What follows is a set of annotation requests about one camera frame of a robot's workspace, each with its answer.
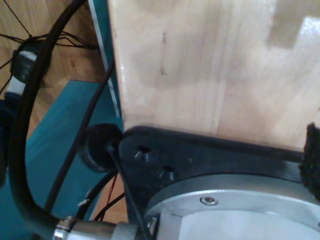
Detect teal board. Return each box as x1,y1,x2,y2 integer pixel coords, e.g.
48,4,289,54
0,0,125,240

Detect thin black cable with grommet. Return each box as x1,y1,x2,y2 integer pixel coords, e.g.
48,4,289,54
79,123,154,240

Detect black cable silver connector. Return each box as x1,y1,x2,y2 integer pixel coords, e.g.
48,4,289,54
9,0,151,240

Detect thin red wires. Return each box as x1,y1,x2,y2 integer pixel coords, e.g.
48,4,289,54
94,172,126,221

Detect black wire bundle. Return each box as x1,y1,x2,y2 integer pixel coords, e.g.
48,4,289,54
0,0,101,76

